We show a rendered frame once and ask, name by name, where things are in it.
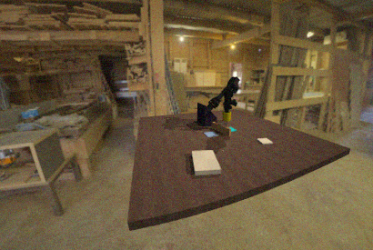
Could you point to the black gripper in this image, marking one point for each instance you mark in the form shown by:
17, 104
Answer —
226, 104

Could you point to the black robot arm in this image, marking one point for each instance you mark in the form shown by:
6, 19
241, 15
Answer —
230, 89

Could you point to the beige flat rectangular block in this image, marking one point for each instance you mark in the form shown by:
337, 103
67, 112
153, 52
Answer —
205, 163

